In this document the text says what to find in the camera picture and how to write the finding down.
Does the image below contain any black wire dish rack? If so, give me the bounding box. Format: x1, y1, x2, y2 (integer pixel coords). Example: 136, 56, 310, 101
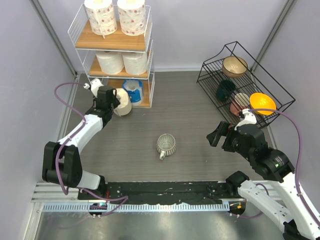
196, 41, 296, 125

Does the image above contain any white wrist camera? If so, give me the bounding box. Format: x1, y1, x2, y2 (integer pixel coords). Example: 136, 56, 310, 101
83, 78, 104, 98
234, 108, 257, 130

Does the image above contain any dark green mug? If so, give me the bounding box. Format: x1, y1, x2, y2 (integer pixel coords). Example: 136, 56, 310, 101
216, 80, 236, 102

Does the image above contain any white slotted cable duct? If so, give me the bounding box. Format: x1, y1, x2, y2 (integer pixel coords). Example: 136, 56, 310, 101
42, 201, 230, 213

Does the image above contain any beige paper roll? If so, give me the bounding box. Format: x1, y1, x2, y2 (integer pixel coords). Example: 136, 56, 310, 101
114, 88, 132, 117

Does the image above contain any blue paper roll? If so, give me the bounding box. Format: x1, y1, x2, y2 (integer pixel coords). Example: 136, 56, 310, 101
122, 79, 144, 107

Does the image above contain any white wire three-tier shelf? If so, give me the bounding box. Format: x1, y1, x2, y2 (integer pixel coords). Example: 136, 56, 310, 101
68, 4, 155, 108

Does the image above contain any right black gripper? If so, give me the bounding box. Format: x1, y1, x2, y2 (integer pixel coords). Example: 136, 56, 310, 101
206, 120, 253, 160

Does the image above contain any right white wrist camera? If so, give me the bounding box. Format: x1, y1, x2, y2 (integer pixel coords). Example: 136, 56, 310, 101
234, 108, 257, 130

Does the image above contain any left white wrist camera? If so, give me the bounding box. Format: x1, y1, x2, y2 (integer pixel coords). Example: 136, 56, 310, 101
83, 78, 104, 98

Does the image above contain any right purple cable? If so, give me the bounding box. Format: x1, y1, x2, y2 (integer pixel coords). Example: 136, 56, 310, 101
229, 108, 320, 223

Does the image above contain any orange bowl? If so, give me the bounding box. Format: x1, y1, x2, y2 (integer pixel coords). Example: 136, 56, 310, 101
249, 92, 277, 116

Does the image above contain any grey ribbed glass mug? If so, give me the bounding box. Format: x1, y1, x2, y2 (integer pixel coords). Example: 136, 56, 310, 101
156, 133, 177, 161

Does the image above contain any tan ceramic bowl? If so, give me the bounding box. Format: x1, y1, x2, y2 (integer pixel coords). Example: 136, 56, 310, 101
222, 56, 248, 78

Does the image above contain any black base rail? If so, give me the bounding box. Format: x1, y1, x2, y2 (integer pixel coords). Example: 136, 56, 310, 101
78, 181, 240, 205

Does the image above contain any plain white paper roll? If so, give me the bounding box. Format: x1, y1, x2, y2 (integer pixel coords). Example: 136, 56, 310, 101
122, 52, 148, 76

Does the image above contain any white patterned paper roll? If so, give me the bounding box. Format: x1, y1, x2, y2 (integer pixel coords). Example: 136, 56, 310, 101
84, 0, 118, 38

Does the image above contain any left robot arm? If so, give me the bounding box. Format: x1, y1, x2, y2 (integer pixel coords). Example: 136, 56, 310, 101
42, 85, 120, 200

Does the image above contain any pink mug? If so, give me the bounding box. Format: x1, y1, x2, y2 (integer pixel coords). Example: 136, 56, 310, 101
229, 93, 250, 116

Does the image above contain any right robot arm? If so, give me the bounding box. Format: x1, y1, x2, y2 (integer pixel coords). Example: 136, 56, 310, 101
206, 121, 320, 240

